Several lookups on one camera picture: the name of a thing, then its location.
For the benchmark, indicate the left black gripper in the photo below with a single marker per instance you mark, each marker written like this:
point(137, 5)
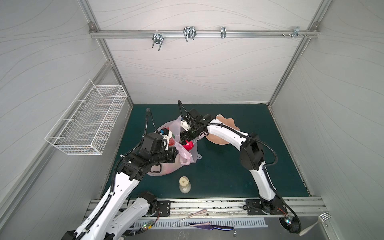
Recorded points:
point(172, 152)

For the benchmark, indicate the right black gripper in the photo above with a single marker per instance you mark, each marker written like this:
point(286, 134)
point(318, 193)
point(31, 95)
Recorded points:
point(186, 136)

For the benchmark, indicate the red dragon fruit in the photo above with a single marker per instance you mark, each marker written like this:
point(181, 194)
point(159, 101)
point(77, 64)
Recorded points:
point(188, 145)

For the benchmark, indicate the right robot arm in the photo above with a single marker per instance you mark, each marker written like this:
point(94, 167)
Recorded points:
point(255, 156)

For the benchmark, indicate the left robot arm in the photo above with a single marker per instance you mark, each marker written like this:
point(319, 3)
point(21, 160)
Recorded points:
point(105, 223)

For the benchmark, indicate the tan fruit plate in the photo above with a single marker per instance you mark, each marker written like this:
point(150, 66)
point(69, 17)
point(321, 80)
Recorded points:
point(223, 136)

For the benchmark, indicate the small beige bottle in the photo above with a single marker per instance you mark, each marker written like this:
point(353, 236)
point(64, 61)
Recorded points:
point(184, 185)

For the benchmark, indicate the pink clear tongs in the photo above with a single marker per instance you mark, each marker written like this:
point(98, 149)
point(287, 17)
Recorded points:
point(203, 211)

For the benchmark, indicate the middle metal hook clamp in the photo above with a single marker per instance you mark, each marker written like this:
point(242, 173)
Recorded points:
point(189, 33)

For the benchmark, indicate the metal hook clamp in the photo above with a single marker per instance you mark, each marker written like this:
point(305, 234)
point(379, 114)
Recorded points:
point(189, 33)
point(158, 39)

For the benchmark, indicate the left metal hook clamp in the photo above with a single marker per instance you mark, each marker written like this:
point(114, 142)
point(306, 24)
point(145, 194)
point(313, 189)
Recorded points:
point(158, 39)

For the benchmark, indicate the right silver fork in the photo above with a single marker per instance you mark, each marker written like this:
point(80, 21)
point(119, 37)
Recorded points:
point(321, 219)

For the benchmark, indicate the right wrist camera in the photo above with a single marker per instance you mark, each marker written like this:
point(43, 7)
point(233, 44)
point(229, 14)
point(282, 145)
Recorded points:
point(185, 125)

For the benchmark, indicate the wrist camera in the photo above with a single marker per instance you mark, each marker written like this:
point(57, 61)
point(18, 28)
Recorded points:
point(185, 125)
point(168, 135)

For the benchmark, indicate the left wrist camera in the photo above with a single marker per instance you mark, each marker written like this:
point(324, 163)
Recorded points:
point(168, 135)

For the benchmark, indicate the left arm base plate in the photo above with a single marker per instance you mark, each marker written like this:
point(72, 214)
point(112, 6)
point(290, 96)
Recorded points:
point(160, 208)

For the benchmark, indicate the white wire basket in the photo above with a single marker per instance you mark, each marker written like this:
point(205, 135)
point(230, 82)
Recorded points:
point(86, 125)

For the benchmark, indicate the purple handled knife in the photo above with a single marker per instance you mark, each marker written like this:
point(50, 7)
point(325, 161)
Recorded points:
point(209, 226)

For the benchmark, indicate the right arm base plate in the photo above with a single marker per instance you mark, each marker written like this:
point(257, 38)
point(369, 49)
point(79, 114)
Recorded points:
point(263, 207)

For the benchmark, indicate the small metal ring clamp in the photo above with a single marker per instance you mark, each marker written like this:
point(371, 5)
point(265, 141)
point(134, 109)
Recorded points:
point(223, 32)

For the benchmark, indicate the metal crossbar rail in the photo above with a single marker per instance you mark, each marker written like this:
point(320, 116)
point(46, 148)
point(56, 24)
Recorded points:
point(201, 34)

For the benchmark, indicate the right metal bracket clamp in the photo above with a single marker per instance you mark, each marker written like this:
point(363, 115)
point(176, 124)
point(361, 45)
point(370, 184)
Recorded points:
point(295, 34)

